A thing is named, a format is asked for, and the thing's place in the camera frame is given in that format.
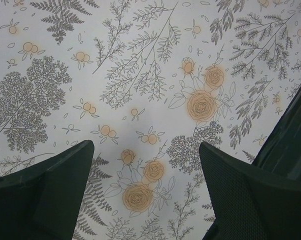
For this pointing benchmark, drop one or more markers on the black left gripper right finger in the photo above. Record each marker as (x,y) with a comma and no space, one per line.
(249,203)

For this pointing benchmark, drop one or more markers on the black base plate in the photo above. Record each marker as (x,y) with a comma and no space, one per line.
(281,153)

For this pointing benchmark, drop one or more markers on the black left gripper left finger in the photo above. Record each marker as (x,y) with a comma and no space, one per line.
(42,202)

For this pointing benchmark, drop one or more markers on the floral tablecloth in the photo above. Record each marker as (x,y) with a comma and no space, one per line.
(147,81)

